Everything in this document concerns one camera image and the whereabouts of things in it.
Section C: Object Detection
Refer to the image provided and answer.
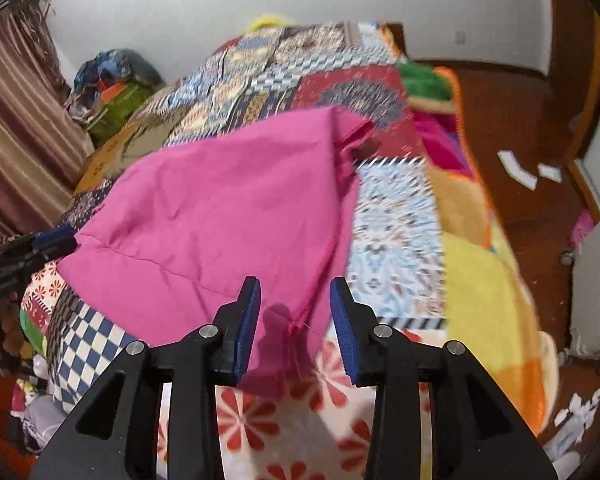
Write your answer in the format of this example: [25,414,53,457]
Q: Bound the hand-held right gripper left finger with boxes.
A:
[30,276,262,480]

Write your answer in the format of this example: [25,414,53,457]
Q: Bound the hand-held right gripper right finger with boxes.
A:
[329,277,558,480]

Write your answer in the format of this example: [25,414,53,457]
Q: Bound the pink plastic item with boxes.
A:
[570,209,597,247]

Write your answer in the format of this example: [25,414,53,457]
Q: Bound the multicolour fleece blanket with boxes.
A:
[395,60,558,436]

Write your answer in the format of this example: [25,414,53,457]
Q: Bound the heap of torn paper scraps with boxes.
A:
[544,387,600,467]

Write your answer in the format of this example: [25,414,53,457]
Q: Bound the white paper piece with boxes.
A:
[537,162,564,184]
[497,150,539,191]

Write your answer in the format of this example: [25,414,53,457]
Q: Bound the patchwork printed blanket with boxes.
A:
[17,20,451,480]

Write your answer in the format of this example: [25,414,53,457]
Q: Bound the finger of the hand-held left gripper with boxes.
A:
[0,225,79,288]

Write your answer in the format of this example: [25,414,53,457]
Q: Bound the yellow fluffy toy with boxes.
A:
[246,14,295,32]

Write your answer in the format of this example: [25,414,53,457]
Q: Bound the pink pants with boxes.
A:
[57,106,377,402]

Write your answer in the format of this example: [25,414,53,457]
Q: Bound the orange box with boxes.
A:
[97,82,129,104]

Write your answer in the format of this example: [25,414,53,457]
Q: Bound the blue grey bag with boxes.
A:
[74,49,163,92]

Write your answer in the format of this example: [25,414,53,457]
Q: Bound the striped brown curtain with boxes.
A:
[0,0,97,237]

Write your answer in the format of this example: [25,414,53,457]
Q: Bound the wooden door frame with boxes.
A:
[562,10,600,224]

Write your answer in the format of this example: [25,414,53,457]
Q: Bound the green bag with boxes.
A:
[87,82,156,147]

